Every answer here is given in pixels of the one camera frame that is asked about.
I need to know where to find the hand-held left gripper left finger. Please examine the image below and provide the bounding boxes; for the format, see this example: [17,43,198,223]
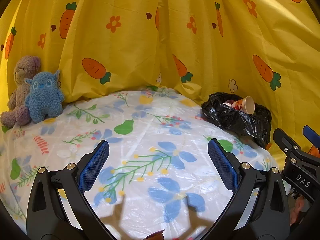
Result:
[26,140,110,240]

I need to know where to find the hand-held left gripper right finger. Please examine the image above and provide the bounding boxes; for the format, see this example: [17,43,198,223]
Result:
[208,138,290,240]

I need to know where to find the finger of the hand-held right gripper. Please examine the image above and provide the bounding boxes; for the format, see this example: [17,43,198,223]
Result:
[302,125,320,147]
[273,128,303,160]

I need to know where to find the black trash bag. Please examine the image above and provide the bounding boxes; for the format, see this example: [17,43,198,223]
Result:
[201,92,272,148]

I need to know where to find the floral plastic tablecloth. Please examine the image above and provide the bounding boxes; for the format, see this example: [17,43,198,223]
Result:
[0,86,280,240]

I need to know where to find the blue plush monster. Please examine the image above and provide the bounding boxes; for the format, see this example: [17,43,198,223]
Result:
[24,70,65,123]

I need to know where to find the brown object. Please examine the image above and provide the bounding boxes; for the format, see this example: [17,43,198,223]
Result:
[146,229,166,240]

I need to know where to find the purple teddy bear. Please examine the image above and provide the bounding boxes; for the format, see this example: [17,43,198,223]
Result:
[0,56,42,128]

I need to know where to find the yellow carrot print curtain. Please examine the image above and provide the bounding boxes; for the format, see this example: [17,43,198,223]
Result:
[0,0,320,160]

